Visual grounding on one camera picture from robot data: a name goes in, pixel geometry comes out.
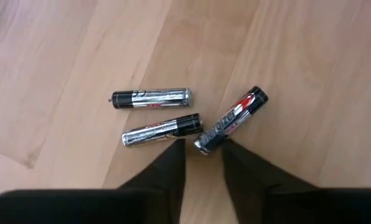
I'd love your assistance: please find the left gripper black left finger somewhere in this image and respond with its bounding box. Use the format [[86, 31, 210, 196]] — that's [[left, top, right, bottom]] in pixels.
[[0, 138, 187, 224]]

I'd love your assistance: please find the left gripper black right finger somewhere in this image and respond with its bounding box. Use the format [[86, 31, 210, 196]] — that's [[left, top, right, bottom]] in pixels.
[[221, 139, 371, 224]]

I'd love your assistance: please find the silver Energizer AAA battery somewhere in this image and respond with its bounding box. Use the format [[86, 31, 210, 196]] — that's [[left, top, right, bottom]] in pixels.
[[108, 88, 193, 110], [121, 113, 204, 147], [193, 86, 270, 156]]

